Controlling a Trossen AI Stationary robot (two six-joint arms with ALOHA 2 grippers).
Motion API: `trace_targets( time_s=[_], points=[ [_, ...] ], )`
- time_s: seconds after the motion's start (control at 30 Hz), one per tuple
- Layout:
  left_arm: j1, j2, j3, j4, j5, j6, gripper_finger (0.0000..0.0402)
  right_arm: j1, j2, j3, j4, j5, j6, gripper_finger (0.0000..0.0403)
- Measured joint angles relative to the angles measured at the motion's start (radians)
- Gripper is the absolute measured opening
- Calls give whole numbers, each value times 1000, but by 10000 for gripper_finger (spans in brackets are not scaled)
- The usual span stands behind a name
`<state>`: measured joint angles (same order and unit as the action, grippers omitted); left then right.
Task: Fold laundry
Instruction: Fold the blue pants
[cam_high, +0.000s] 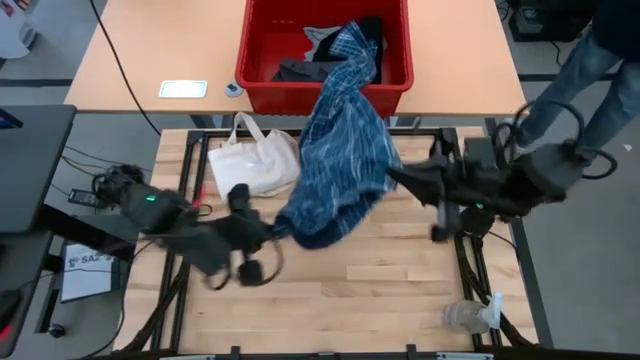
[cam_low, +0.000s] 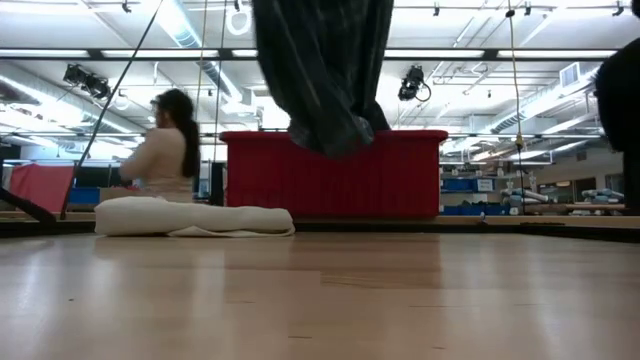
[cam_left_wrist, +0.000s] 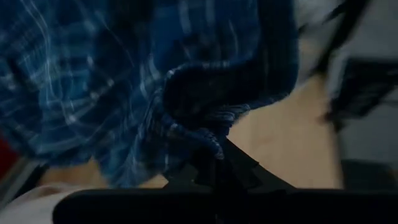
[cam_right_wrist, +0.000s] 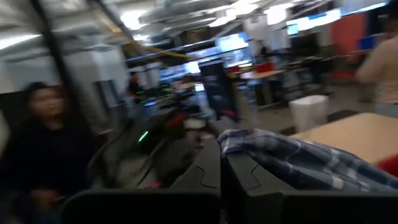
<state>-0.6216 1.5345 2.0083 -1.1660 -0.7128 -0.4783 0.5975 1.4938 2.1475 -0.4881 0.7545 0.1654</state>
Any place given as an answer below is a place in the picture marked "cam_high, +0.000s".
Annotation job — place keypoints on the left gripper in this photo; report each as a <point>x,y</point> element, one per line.
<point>227,242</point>

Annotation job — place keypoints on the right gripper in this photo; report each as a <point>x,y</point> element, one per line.
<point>445,182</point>

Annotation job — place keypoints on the blue plaid shirt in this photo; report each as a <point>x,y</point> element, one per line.
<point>345,160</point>

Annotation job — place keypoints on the black garment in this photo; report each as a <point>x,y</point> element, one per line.
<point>374,35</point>

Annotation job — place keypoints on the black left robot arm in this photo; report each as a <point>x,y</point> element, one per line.
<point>150,205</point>

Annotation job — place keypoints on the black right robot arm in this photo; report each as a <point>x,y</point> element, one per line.
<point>545,172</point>

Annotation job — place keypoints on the red plastic laundry bin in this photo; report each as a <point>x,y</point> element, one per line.
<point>280,35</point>

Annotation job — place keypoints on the cream canvas tote bag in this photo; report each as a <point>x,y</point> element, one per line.
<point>255,165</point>

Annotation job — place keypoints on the light wooden desk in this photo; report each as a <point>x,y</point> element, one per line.
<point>450,50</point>

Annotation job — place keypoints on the clear plastic spray bottle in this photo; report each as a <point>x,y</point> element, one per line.
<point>465,317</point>

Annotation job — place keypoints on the small grey round puck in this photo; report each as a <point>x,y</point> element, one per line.
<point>233,90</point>

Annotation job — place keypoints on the white smartphone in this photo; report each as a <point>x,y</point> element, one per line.
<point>183,89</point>

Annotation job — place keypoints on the white printed paper sheet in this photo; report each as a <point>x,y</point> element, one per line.
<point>87,275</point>

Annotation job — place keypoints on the black power adapter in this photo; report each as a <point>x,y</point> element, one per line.
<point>85,198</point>

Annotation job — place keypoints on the person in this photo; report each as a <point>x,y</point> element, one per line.
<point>565,85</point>

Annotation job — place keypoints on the black equipment box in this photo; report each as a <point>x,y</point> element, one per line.
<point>545,20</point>

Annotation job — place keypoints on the black caster wheel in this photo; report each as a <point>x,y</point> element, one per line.
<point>56,330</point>

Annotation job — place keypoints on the black aluminium table frame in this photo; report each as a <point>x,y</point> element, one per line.
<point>179,310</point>

